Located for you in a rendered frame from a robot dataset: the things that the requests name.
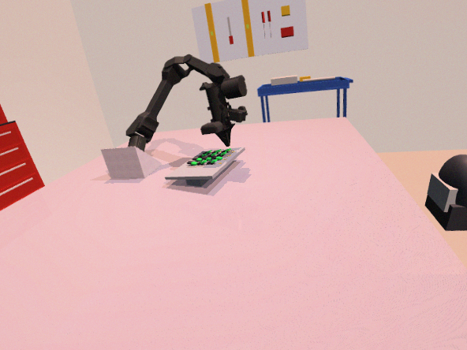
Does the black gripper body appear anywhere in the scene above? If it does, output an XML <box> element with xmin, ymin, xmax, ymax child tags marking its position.
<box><xmin>200</xmin><ymin>100</ymin><xmax>232</xmax><ymax>135</ymax></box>

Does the beige switch panel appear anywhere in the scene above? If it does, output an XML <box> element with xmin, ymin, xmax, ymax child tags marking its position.
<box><xmin>165</xmin><ymin>147</ymin><xmax>245</xmax><ymax>187</ymax></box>

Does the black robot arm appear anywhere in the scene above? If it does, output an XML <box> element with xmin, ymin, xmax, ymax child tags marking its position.
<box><xmin>126</xmin><ymin>54</ymin><xmax>248</xmax><ymax>151</ymax></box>

